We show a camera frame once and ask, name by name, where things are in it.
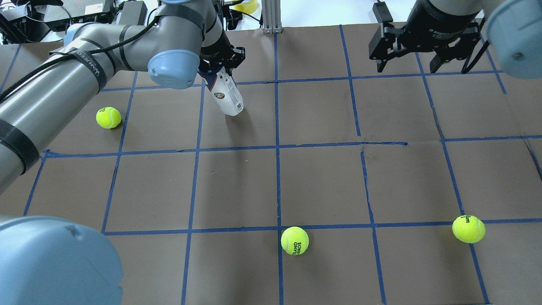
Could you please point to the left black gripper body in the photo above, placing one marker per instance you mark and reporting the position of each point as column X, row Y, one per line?
column 214, row 47

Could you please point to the white blue tennis ball can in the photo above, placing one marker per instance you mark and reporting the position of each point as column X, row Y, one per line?
column 223, row 90

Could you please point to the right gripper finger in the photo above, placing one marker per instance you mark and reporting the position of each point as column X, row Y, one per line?
column 386, row 45
column 460, row 53

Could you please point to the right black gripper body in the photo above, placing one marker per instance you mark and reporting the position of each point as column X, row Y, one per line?
column 440, row 22

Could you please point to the tennis ball between bases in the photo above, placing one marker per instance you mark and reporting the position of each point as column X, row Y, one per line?
column 468, row 229

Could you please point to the aluminium frame post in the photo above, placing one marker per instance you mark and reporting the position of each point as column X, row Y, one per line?
column 271, row 13

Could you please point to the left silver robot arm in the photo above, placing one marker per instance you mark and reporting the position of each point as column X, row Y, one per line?
column 183, row 38

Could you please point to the tennis ball near base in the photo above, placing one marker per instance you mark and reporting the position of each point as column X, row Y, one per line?
column 295, row 241

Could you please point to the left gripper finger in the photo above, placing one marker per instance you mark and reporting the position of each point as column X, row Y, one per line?
column 234, row 59

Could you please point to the tennis ball near table edge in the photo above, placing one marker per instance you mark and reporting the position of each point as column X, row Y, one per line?
column 108, row 118

